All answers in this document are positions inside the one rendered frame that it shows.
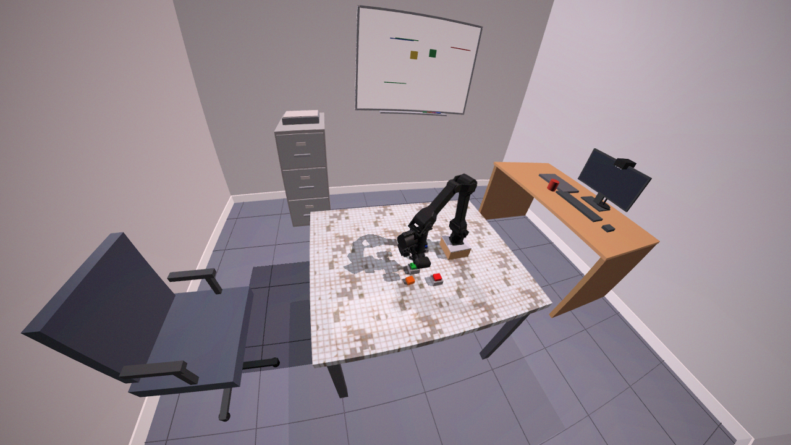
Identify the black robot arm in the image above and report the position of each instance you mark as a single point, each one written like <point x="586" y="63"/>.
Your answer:
<point x="426" y="217"/>

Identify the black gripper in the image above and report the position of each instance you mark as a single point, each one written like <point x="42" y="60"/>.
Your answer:
<point x="419" y="257"/>

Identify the red button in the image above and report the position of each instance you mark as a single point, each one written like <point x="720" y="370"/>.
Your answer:
<point x="436" y="279"/>

